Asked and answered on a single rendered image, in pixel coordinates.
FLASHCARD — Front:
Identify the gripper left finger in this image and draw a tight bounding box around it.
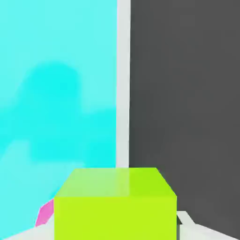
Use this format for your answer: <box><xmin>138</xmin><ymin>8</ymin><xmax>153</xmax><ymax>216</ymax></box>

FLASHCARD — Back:
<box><xmin>3</xmin><ymin>214</ymin><xmax>55</xmax><ymax>240</ymax></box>

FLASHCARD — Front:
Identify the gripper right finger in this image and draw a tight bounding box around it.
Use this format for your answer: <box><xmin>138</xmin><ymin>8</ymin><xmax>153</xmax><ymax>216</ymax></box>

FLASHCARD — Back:
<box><xmin>176</xmin><ymin>210</ymin><xmax>240</xmax><ymax>240</ymax></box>

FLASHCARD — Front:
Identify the small lime green cube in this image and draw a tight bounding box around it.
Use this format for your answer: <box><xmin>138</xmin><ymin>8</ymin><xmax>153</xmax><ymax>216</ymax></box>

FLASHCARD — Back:
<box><xmin>53</xmin><ymin>167</ymin><xmax>177</xmax><ymax>240</ymax></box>

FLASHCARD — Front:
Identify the small pink cube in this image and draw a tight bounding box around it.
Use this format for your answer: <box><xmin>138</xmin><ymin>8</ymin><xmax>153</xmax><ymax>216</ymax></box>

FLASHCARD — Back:
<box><xmin>35</xmin><ymin>198</ymin><xmax>55</xmax><ymax>228</ymax></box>

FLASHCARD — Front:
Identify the large cyan box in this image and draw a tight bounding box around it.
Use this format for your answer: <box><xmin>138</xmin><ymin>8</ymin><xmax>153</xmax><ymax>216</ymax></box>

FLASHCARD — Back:
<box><xmin>0</xmin><ymin>0</ymin><xmax>118</xmax><ymax>240</ymax></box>

